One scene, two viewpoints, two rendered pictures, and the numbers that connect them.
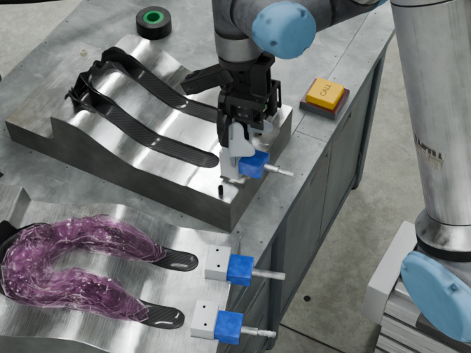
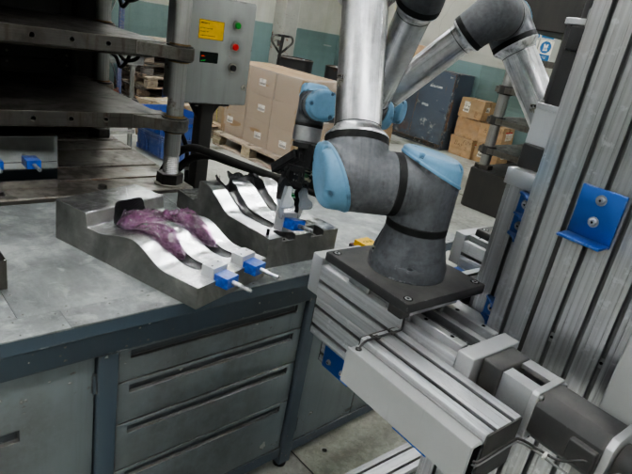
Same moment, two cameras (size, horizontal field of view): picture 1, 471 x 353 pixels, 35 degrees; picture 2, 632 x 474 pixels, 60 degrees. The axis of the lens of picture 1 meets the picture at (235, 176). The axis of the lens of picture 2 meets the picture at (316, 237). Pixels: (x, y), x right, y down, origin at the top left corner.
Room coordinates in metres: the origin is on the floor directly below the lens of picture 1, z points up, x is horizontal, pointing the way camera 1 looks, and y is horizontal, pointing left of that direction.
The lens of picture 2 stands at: (-0.47, -0.50, 1.44)
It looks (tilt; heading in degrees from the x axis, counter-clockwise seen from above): 21 degrees down; 17
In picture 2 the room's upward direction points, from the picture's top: 11 degrees clockwise
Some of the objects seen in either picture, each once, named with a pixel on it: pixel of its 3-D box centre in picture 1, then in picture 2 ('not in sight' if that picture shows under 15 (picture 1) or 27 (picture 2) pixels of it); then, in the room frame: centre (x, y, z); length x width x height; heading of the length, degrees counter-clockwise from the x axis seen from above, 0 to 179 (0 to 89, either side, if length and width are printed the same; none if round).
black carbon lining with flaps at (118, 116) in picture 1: (149, 104); (256, 197); (1.00, 0.16, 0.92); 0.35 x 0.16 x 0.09; 62
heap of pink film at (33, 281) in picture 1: (78, 260); (165, 223); (0.67, 0.26, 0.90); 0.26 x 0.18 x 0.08; 79
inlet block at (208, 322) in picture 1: (235, 328); (229, 280); (0.56, 0.00, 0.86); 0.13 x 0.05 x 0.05; 79
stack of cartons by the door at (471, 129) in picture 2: not in sight; (483, 131); (7.83, -0.20, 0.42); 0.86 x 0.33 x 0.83; 62
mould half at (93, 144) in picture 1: (147, 116); (254, 210); (1.02, 0.17, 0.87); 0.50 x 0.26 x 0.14; 62
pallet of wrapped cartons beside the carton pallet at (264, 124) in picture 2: not in sight; (278, 114); (5.00, 1.82, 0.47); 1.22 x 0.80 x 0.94; 66
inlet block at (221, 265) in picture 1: (246, 270); (257, 268); (0.67, -0.02, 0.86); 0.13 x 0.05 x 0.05; 79
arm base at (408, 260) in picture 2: not in sight; (411, 244); (0.51, -0.39, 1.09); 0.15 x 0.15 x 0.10
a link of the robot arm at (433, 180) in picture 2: not in sight; (422, 185); (0.51, -0.38, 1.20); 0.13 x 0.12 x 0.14; 120
